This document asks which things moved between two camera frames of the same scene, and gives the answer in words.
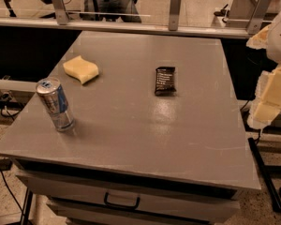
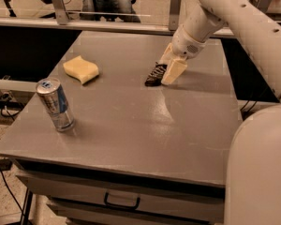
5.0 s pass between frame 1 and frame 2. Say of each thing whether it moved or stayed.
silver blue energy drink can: stayed
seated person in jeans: stayed
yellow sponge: stayed
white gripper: moved
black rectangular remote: moved
